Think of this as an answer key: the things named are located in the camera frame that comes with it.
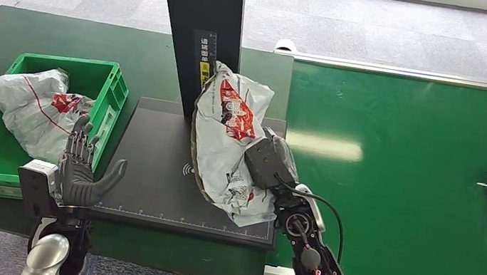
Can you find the white package with red print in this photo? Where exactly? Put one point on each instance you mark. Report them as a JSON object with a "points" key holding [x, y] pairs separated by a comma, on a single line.
{"points": [[217, 152]]}

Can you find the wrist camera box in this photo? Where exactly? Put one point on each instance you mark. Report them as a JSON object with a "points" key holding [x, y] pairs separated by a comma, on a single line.
{"points": [[34, 188], [266, 163]]}

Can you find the black weighing device with post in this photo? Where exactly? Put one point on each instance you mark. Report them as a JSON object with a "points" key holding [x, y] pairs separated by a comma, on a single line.
{"points": [[149, 166]]}

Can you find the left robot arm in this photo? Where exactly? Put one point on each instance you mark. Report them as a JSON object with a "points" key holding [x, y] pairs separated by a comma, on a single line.
{"points": [[48, 252]]}

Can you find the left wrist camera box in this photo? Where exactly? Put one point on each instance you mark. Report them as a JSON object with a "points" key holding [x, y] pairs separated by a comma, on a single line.
{"points": [[34, 188]]}

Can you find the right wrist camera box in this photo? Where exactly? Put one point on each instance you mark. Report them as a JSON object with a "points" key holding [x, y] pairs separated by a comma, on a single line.
{"points": [[266, 163]]}

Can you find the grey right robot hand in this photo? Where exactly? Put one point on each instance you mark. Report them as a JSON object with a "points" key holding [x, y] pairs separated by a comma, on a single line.
{"points": [[288, 154]]}

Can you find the green conveyor belt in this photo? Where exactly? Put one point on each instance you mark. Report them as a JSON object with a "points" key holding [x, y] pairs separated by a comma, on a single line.
{"points": [[406, 202]]}

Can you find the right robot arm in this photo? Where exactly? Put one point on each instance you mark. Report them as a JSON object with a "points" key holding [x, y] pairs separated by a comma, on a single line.
{"points": [[320, 271]]}

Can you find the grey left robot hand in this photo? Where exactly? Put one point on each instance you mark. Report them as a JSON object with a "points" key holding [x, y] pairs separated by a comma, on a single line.
{"points": [[75, 179]]}

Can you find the white package with red line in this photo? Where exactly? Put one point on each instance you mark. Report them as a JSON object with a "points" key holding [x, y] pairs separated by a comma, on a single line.
{"points": [[28, 111]]}

